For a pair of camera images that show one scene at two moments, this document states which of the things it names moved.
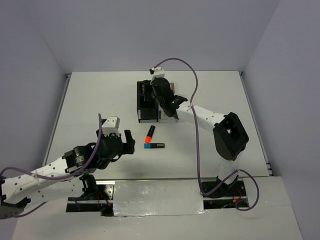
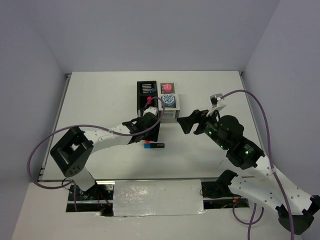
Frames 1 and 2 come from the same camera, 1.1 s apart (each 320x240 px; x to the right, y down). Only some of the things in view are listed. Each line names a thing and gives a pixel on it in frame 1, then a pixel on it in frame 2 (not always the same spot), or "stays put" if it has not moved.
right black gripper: [146, 89] → [186, 123]
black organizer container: [146, 110] stays put
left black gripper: [129, 148] → [153, 136]
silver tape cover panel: [158, 197] stays put
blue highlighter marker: [154, 145] stays put
